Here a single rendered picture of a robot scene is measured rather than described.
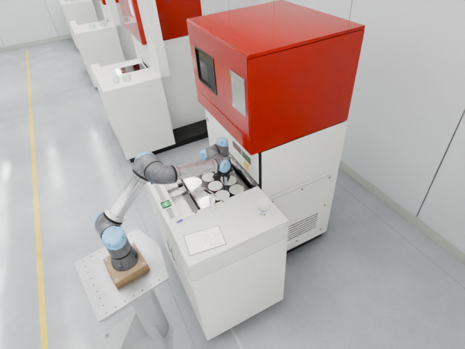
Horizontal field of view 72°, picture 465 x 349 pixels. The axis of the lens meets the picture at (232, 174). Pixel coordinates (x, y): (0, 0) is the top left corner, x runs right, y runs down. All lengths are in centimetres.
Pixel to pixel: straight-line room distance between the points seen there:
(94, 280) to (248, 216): 93
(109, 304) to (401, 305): 206
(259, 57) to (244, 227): 91
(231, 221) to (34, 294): 196
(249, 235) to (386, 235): 172
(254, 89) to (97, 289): 136
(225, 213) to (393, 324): 151
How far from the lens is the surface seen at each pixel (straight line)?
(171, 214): 200
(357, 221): 330
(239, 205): 197
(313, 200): 258
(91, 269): 209
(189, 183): 227
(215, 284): 197
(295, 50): 178
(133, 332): 257
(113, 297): 193
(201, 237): 183
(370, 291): 287
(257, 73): 168
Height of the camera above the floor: 238
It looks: 40 degrees down
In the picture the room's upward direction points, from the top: 5 degrees counter-clockwise
